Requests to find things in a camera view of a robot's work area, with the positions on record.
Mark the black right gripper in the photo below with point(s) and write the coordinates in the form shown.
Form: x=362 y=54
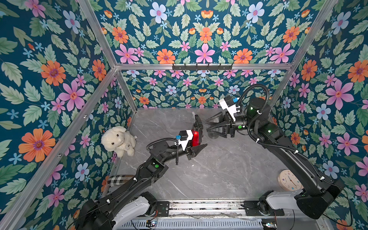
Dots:
x=228 y=124

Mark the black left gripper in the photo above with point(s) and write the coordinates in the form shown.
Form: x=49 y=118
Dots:
x=189 y=152

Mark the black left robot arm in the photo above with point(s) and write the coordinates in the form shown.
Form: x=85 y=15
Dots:
x=161 y=151

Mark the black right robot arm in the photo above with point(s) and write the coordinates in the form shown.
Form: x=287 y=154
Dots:
x=251 y=112

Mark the white plush teddy bear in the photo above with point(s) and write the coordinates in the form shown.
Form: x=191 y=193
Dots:
x=119 y=140

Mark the plaid fabric cloth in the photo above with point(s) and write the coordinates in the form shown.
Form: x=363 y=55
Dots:
x=118 y=180

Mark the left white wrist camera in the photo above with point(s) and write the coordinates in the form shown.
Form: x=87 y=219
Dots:
x=183 y=138

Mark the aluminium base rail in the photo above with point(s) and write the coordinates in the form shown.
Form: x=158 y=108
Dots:
x=207 y=208

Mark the black hook rail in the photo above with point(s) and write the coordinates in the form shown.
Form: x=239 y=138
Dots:
x=199 y=67

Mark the round beige wall clock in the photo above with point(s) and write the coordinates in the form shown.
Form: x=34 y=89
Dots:
x=288 y=181

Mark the aluminium frame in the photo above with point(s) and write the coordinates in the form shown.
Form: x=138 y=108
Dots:
x=60 y=89

